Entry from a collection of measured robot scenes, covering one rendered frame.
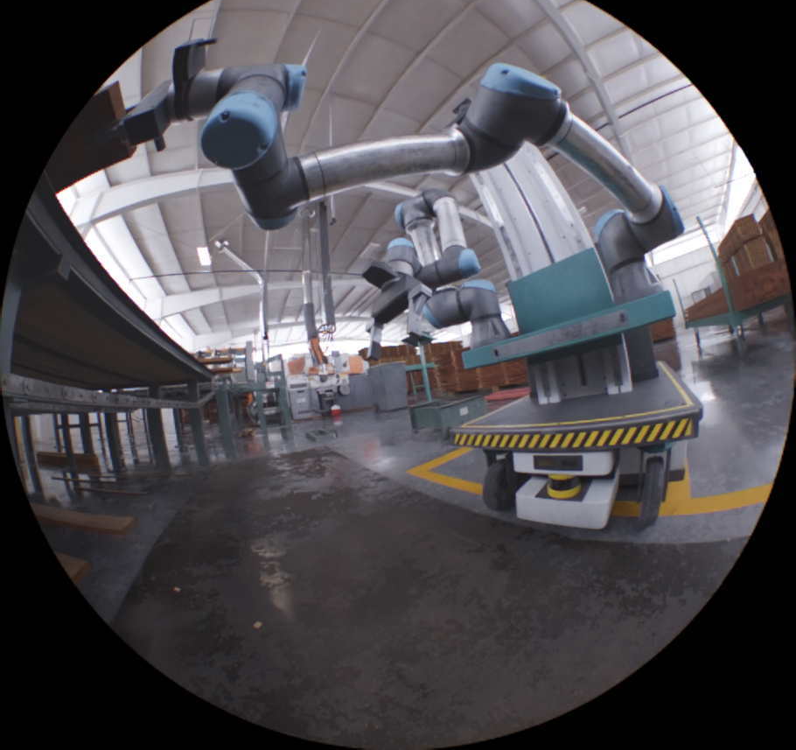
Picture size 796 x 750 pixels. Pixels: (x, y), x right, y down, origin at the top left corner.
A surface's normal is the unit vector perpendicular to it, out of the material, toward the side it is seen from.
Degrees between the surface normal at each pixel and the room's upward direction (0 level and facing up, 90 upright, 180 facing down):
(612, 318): 90
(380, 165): 149
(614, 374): 90
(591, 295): 90
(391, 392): 96
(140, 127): 180
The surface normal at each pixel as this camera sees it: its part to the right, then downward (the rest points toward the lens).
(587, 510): -0.81, 0.06
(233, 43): 0.22, 0.97
